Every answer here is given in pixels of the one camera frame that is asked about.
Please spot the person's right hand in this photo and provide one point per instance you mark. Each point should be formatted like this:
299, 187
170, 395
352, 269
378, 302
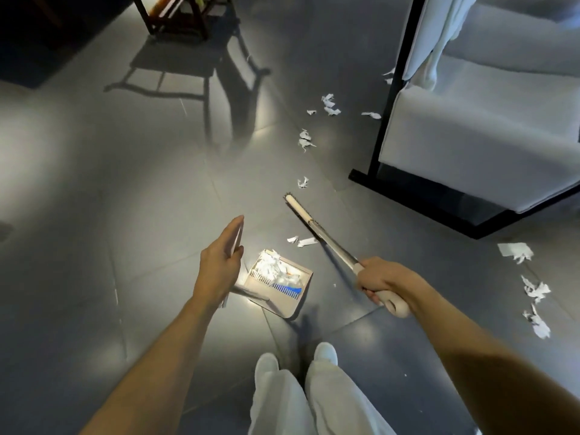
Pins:
389, 278

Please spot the person's left hand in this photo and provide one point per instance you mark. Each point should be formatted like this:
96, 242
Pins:
215, 271

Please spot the person's right thumb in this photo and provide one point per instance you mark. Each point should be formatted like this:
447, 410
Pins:
367, 269

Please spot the person's left thumb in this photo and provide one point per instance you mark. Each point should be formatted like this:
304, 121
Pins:
237, 263

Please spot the cream and steel broom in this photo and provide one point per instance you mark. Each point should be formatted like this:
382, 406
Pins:
333, 245

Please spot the person's right forearm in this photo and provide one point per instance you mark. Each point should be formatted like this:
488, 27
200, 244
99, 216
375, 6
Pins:
489, 357

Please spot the person's left forearm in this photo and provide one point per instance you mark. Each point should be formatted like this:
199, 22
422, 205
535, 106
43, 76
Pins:
158, 371

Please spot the heap of shredded white paper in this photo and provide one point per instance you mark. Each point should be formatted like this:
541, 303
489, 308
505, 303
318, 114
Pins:
276, 269

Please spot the person's right white shoe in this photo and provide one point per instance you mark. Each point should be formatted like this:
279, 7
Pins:
326, 353

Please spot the person's white shoe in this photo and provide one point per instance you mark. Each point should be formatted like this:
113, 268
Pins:
266, 366
326, 353

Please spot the person's left white shoe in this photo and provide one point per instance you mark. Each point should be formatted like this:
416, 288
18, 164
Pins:
266, 366

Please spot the white trousers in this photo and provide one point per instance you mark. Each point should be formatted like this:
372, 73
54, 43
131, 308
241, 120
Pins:
317, 403

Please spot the scattered white paper scraps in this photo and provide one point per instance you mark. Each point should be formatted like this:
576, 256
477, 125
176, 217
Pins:
516, 251

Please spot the white upholstered sofa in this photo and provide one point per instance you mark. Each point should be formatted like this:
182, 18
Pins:
489, 131

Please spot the white hanging cloth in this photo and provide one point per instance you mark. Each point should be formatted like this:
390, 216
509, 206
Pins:
435, 36

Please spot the dark wooden chair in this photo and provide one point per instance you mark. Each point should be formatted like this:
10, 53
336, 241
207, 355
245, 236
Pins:
181, 15

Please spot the dark rug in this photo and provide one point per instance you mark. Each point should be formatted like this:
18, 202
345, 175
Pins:
40, 36

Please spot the black metal frame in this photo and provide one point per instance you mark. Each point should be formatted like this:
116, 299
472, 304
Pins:
398, 190

